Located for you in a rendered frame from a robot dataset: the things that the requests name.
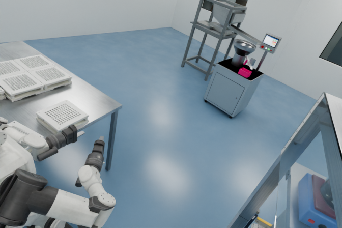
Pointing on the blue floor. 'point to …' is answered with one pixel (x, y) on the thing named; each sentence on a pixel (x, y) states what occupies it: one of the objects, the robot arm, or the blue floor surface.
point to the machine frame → (259, 191)
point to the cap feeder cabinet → (231, 87)
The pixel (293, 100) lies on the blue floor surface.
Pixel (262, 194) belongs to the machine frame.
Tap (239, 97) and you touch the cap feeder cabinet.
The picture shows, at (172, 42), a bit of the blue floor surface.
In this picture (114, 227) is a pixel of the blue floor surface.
